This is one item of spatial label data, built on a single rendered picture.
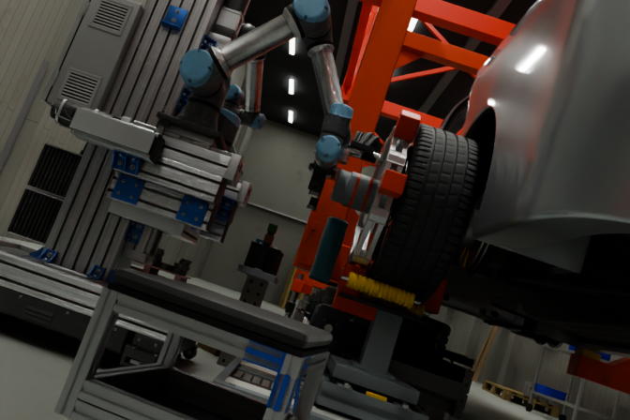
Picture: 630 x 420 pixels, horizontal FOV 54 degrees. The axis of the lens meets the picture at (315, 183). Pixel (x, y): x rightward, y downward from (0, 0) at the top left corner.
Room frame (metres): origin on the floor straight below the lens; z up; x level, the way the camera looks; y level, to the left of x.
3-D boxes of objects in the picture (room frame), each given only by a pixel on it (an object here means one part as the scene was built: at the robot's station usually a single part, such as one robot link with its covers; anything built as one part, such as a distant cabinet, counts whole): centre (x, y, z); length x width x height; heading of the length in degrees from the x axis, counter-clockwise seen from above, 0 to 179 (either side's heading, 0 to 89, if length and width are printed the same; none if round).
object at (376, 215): (2.34, -0.25, 0.85); 0.54 x 0.07 x 0.54; 178
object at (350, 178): (2.34, -0.18, 0.85); 0.21 x 0.14 x 0.14; 88
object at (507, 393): (9.66, -4.03, 0.18); 1.24 x 0.86 x 0.35; 179
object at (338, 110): (1.90, -0.01, 0.95); 0.11 x 0.08 x 0.11; 171
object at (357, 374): (2.33, -0.42, 0.32); 0.40 x 0.30 x 0.28; 178
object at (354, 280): (2.22, -0.35, 0.51); 0.29 x 0.06 x 0.06; 88
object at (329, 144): (1.88, 0.00, 0.85); 0.11 x 0.08 x 0.09; 179
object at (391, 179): (2.02, -0.25, 0.85); 0.09 x 0.08 x 0.07; 178
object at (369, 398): (2.30, -0.42, 0.13); 0.50 x 0.36 x 0.10; 178
